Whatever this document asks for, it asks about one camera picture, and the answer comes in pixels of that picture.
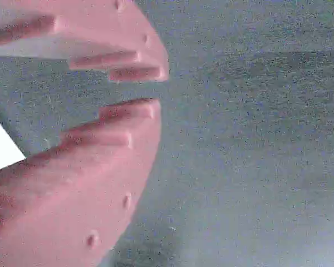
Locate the printed plastic gripper right finger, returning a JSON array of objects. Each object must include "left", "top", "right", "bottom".
[{"left": 0, "top": 0, "right": 170, "bottom": 83}]

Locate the printed plastic gripper left finger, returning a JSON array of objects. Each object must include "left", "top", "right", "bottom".
[{"left": 0, "top": 97, "right": 161, "bottom": 267}]

